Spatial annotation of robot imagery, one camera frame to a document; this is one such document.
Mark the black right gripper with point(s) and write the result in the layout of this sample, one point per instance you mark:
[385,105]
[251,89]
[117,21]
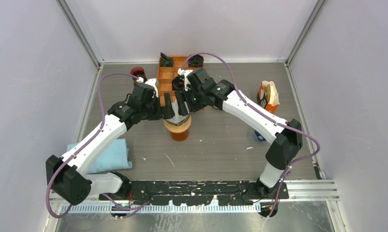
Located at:
[180,99]

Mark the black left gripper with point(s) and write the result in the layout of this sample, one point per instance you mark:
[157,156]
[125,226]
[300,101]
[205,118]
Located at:
[165,112]

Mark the clear grey ribbed dripper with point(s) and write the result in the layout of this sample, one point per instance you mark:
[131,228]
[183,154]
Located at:
[178,125]

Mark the wooden ring dripper stand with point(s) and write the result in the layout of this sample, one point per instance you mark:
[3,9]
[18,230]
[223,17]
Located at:
[178,128]

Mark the orange glass carafe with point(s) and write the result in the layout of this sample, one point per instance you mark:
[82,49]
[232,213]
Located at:
[179,137]

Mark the red black carafe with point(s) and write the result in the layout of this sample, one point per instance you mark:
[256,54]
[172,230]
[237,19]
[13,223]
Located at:
[139,72]

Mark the blue ribbed dripper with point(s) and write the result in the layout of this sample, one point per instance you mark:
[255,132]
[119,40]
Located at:
[259,136]

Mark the orange coffee filter box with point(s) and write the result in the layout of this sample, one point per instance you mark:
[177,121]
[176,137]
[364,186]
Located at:
[268,97]

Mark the white paper coffee filter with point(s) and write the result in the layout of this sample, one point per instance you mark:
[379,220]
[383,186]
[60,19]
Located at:
[178,119]

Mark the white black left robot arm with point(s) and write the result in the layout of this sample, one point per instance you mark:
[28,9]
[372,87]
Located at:
[68,175]

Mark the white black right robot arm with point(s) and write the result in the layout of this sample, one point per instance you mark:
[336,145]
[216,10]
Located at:
[285,142]

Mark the black dripper middle compartment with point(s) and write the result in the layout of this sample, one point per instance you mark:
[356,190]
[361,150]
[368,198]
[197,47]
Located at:
[178,83]

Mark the black dripper top-right compartment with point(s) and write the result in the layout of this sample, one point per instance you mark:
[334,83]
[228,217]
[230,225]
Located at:
[196,61]

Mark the black dripper top-left compartment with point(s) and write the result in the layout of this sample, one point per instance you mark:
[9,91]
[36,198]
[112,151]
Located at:
[166,61]

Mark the orange compartment tray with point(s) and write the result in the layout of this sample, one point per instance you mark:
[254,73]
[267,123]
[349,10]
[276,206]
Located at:
[165,76]

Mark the light blue folded cloth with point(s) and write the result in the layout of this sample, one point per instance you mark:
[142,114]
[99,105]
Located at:
[114,157]

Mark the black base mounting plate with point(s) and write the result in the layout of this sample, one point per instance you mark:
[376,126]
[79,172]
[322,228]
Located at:
[194,193]

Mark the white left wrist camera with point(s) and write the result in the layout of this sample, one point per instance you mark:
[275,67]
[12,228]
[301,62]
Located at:
[153,82]

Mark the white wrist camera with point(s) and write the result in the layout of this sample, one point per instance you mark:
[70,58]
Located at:
[185,73]
[153,82]

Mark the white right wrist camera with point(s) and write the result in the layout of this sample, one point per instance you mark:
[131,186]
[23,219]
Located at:
[185,73]

